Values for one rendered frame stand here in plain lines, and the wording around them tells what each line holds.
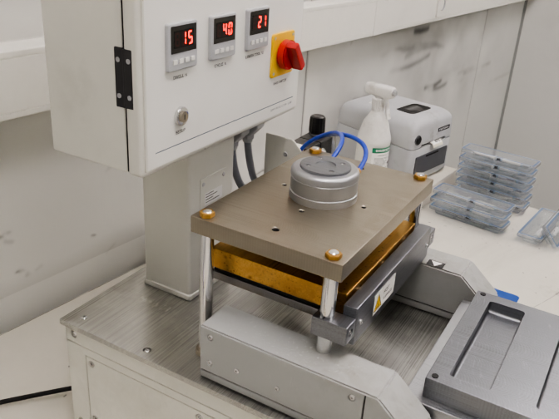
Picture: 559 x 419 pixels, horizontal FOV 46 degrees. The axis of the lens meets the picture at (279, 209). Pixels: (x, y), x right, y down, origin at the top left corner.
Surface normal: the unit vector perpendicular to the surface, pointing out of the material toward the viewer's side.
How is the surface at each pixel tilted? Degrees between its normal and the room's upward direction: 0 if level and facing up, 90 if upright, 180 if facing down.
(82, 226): 90
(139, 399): 90
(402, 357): 0
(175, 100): 90
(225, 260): 90
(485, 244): 0
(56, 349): 0
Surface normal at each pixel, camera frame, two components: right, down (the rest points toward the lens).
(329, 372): 0.06, -0.90
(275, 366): -0.50, 0.34
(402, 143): -0.67, 0.24
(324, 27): 0.80, 0.29
